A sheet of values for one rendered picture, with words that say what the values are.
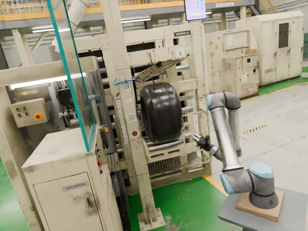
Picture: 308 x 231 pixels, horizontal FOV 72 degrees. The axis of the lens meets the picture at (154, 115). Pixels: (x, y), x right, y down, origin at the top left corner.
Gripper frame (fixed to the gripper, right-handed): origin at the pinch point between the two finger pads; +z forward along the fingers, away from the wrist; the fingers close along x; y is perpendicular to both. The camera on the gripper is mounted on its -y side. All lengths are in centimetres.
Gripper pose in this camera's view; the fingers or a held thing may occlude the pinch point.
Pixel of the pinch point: (192, 134)
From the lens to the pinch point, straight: 192.7
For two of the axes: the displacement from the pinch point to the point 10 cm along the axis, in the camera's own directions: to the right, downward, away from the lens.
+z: -8.2, -5.5, 1.8
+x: 5.4, -6.2, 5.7
